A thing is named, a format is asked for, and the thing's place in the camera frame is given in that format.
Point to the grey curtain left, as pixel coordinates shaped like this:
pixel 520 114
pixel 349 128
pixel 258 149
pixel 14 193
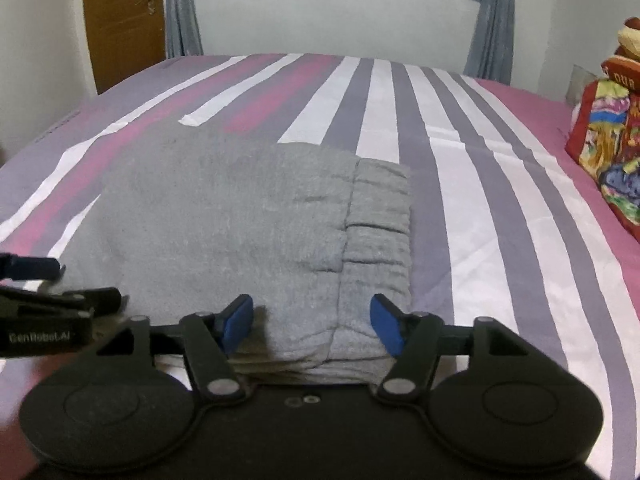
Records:
pixel 182 36

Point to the grey curtain right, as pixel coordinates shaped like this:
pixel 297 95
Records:
pixel 491 51

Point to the grey sweat pants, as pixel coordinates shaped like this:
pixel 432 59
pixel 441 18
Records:
pixel 189 219

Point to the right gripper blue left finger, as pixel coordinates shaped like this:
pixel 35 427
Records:
pixel 234 323

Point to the brown wooden door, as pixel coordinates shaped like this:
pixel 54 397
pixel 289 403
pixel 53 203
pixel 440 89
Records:
pixel 124 37

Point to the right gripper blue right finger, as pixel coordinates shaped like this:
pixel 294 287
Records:
pixel 389 324

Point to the colourful patterned blanket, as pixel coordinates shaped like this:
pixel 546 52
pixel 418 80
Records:
pixel 604 139

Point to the grey curtain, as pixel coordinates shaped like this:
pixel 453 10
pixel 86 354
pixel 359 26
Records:
pixel 182 36
pixel 491 51

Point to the striped pink grey bedsheet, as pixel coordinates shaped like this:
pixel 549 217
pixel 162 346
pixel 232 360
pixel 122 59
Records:
pixel 503 222

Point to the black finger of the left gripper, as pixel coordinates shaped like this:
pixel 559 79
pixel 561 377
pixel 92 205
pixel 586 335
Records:
pixel 20 268

